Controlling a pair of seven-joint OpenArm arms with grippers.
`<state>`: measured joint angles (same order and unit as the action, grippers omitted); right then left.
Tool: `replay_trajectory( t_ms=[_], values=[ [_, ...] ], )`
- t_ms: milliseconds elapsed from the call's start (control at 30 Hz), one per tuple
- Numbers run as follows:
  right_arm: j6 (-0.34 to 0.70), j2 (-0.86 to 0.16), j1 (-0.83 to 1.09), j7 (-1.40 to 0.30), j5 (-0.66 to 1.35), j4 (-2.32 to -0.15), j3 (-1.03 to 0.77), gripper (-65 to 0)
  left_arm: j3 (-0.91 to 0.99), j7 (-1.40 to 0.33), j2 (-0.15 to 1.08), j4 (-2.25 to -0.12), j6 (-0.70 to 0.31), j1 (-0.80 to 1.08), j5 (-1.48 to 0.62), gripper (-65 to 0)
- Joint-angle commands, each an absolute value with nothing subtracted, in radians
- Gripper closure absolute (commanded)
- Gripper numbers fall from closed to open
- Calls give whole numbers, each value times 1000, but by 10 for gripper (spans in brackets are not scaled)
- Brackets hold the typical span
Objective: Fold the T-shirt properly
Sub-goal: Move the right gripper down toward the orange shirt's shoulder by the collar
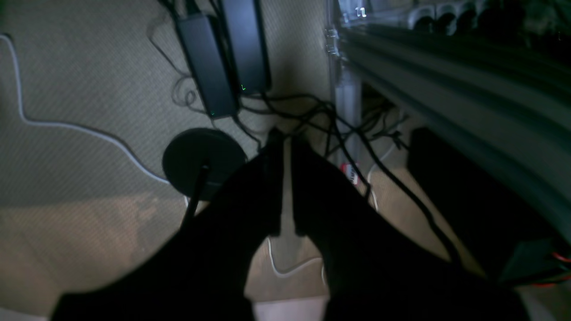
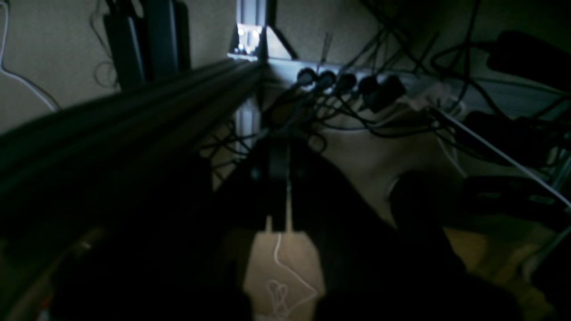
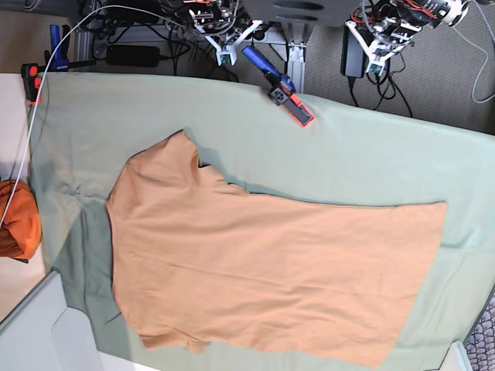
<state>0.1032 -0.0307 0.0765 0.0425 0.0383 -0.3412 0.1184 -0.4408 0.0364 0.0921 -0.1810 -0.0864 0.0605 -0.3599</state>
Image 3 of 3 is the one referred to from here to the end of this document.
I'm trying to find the white plastic bin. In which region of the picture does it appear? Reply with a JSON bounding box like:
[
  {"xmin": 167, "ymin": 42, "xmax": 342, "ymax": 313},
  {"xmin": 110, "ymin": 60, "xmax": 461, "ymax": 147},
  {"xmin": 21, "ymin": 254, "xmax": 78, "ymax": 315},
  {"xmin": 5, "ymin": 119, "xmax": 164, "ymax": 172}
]
[{"xmin": 0, "ymin": 267, "xmax": 102, "ymax": 371}]

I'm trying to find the black power brick left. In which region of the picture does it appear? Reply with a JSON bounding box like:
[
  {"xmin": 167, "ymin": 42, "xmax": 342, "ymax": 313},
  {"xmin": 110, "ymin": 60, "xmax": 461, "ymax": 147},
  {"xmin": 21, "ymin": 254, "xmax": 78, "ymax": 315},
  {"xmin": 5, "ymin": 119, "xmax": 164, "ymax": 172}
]
[{"xmin": 105, "ymin": 45, "xmax": 161, "ymax": 68}]

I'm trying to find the white cable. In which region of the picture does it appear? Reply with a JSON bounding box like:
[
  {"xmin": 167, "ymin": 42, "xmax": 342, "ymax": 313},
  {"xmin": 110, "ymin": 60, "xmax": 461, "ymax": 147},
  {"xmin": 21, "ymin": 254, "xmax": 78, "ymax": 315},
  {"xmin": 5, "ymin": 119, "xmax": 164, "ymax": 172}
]
[{"xmin": 0, "ymin": 5, "xmax": 183, "ymax": 226}]

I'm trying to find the blue handled clamp left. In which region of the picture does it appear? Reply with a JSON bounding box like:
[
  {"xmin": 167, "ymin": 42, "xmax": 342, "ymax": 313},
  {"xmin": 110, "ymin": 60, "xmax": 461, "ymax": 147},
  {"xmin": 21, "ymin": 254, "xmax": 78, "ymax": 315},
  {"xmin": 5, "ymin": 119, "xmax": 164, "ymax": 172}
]
[{"xmin": 20, "ymin": 25, "xmax": 96, "ymax": 105}]

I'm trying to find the patterned grey mat corner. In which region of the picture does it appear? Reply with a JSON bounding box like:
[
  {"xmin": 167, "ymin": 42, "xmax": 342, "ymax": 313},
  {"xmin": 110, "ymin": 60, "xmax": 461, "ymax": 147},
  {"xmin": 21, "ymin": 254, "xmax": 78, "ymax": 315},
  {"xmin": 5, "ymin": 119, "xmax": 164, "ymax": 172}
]
[{"xmin": 464, "ymin": 294, "xmax": 495, "ymax": 371}]

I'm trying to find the blue handled clamp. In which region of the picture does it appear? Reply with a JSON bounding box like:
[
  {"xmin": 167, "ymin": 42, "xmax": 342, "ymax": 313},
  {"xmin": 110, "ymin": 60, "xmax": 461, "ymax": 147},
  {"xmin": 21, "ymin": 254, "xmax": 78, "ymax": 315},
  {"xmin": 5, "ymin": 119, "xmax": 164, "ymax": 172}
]
[
  {"xmin": 242, "ymin": 46, "xmax": 315, "ymax": 128},
  {"xmin": 20, "ymin": 25, "xmax": 96, "ymax": 105}
]

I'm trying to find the black power adapter right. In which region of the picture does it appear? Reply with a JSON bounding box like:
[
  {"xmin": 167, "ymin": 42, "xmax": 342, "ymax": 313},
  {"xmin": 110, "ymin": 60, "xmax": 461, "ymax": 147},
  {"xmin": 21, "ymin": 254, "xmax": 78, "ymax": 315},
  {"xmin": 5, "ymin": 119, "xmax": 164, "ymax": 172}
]
[{"xmin": 340, "ymin": 27, "xmax": 366, "ymax": 78}]

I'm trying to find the folded dark orange cloth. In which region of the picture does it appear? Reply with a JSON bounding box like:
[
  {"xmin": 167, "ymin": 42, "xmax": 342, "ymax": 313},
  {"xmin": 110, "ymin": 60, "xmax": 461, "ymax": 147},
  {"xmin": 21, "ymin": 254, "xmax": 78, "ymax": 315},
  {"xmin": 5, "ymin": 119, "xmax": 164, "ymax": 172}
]
[{"xmin": 1, "ymin": 180, "xmax": 42, "ymax": 260}]

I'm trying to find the robot arm image left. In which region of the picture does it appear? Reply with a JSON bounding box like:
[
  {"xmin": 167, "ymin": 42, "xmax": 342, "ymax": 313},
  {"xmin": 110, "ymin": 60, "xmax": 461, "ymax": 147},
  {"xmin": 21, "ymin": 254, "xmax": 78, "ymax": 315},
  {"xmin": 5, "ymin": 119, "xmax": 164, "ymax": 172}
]
[{"xmin": 182, "ymin": 0, "xmax": 241, "ymax": 36}]

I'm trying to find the blue handled clamp centre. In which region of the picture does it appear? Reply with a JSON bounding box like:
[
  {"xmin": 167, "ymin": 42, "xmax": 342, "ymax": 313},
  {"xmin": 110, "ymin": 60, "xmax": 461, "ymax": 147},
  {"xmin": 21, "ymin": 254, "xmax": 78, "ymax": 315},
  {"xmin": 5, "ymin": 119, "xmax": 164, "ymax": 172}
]
[{"xmin": 242, "ymin": 46, "xmax": 315, "ymax": 128}]

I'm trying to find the tan orange T-shirt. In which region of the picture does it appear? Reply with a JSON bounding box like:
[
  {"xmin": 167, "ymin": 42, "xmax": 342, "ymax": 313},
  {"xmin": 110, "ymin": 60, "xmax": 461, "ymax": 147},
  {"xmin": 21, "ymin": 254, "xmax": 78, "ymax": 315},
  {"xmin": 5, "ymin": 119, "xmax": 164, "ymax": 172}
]
[{"xmin": 106, "ymin": 131, "xmax": 447, "ymax": 368}]

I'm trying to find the light green table cloth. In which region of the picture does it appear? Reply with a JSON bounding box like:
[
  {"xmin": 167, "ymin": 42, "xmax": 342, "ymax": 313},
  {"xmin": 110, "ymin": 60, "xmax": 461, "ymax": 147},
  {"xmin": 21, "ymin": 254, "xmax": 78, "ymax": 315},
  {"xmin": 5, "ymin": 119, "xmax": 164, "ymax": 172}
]
[{"xmin": 29, "ymin": 73, "xmax": 494, "ymax": 370}]

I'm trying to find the aluminium frame post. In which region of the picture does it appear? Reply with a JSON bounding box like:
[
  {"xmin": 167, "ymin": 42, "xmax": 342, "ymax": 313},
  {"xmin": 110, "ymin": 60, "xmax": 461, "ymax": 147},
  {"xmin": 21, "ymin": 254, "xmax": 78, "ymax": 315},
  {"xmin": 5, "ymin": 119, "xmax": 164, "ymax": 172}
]
[{"xmin": 281, "ymin": 22, "xmax": 313, "ymax": 93}]

